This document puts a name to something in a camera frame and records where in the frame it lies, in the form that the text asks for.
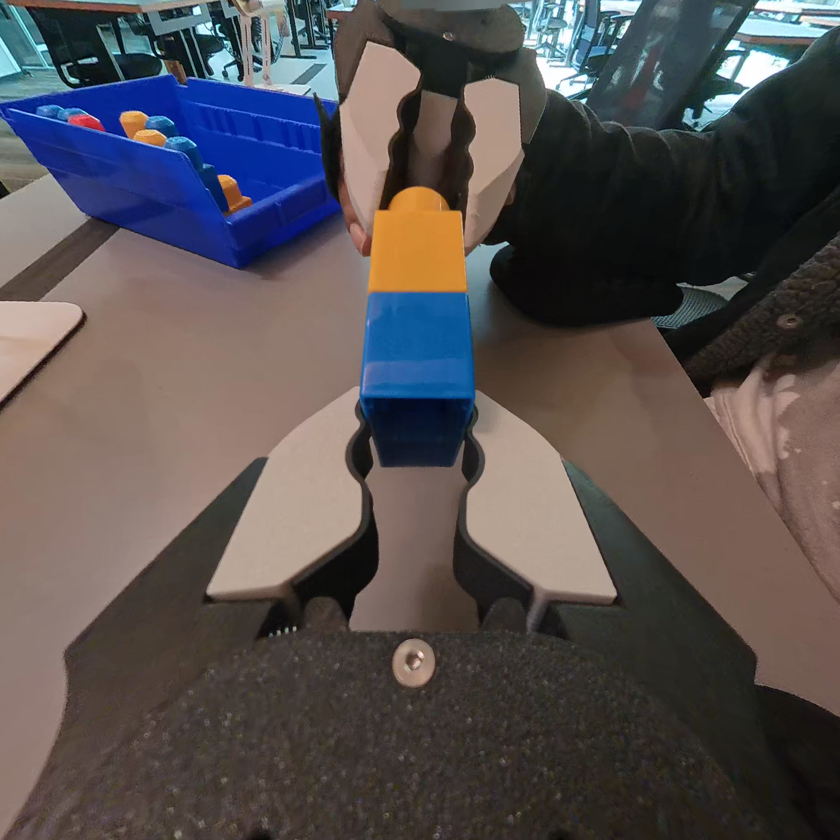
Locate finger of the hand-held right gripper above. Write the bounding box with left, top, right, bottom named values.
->
left=459, top=77, right=526, bottom=247
left=338, top=41, right=423, bottom=227

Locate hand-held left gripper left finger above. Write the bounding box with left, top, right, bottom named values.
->
left=205, top=386, right=382, bottom=624

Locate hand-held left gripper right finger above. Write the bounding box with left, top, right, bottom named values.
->
left=453, top=388, right=619, bottom=614

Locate yellow single-stud block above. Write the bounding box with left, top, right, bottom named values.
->
left=366, top=185, right=469, bottom=295

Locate blue two-stud block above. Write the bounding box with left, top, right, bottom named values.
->
left=360, top=292, right=476, bottom=468

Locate blue plastic bin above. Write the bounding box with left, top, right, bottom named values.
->
left=0, top=73, right=343, bottom=270

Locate heap of joined block pairs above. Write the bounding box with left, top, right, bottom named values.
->
left=36, top=105, right=253, bottom=217

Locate person's right forearm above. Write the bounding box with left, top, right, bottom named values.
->
left=469, top=26, right=840, bottom=327

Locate person's right hand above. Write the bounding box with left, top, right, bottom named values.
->
left=336, top=174, right=375, bottom=258

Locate grey wood-edged table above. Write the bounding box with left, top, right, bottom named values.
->
left=190, top=39, right=342, bottom=102

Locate pale wooden board stand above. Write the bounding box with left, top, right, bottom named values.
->
left=236, top=0, right=312, bottom=96

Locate black mesh office chair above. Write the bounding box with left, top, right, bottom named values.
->
left=584, top=0, right=762, bottom=129

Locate pale grey garment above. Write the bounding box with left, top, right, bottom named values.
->
left=705, top=357, right=840, bottom=605

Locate wood-edged office table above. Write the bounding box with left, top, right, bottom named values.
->
left=0, top=0, right=217, bottom=80
left=735, top=16, right=834, bottom=67

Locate dark fleece jacket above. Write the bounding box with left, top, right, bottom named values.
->
left=663, top=233, right=840, bottom=398

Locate white document stand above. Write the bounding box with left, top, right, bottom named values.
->
left=0, top=301, right=85, bottom=408

